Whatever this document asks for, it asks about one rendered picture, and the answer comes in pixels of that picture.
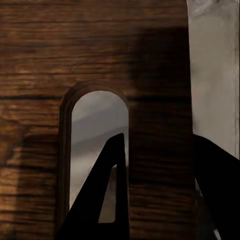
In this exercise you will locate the cutting board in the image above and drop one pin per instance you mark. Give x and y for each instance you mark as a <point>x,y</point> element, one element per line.
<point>52,53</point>

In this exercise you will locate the drop in sink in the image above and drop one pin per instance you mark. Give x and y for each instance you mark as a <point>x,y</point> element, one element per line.
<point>214,51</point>

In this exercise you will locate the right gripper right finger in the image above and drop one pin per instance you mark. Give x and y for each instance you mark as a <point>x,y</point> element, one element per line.
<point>218,175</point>

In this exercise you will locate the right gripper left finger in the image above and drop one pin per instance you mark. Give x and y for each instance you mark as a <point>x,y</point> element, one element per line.
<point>81,222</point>

